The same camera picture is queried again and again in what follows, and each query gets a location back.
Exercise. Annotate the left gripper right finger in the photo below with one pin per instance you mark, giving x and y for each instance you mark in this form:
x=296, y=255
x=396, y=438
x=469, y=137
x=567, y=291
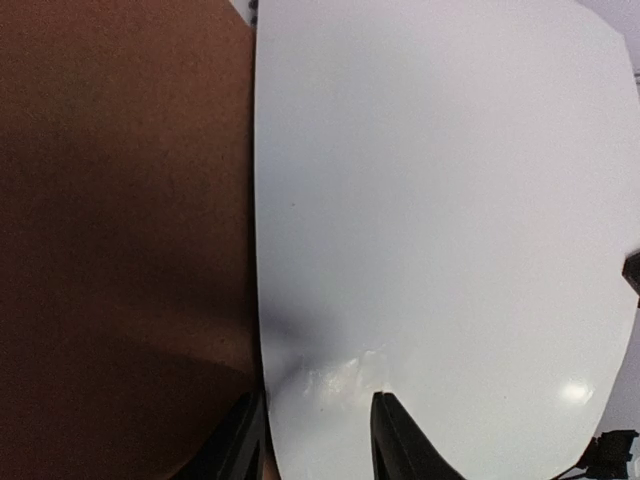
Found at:
x=400, y=450

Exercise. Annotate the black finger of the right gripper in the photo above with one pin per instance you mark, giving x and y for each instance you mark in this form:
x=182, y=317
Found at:
x=631, y=271

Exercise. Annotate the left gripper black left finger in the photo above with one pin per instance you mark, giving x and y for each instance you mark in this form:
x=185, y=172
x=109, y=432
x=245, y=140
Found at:
x=235, y=450

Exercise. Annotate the landscape photo print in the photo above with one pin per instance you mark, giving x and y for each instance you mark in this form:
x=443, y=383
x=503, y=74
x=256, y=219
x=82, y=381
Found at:
x=446, y=193

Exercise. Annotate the brown cardboard backing board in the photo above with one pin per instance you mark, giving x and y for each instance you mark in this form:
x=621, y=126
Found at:
x=128, y=324

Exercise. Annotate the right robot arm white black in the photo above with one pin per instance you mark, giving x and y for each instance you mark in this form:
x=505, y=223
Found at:
x=613, y=451

